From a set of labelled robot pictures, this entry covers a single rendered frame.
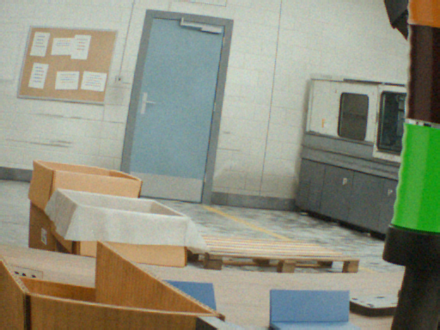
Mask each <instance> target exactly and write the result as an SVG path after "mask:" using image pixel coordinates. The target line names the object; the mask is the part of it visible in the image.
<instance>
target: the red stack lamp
mask: <svg viewBox="0 0 440 330"><path fill-rule="evenodd" d="M407 28H408V32H409V35H408V38H407V43H408V48H409V50H408V54H407V58H408V66H407V68H406V73H407V81H406V94H407V96H406V100H405V106H406V113H405V115H404V118H405V119H409V120H411V121H417V122H421V123H426V124H430V125H438V126H440V27H430V26H424V25H417V24H410V25H407Z"/></svg>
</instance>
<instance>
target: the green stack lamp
mask: <svg viewBox="0 0 440 330"><path fill-rule="evenodd" d="M403 125H404V135H403V137H402V146H403V150H402V151H401V153H400V169H399V172H398V175H399V183H398V185H397V188H396V200H395V203H394V215H393V219H392V222H391V223H392V224H393V223H394V224H396V225H398V226H402V227H405V228H411V229H419V230H426V231H430V232H432V231H433V232H437V233H438V232H440V129H436V128H430V127H427V126H424V125H415V124H408V123H403Z"/></svg>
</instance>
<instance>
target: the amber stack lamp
mask: <svg viewBox="0 0 440 330"><path fill-rule="evenodd" d="M407 6H408V7H407V10H408V12H409V16H408V19H407V20H408V21H407V22H408V23H409V24H417V25H424V26H430V27H435V28H440V0H409V4H408V5H407Z"/></svg>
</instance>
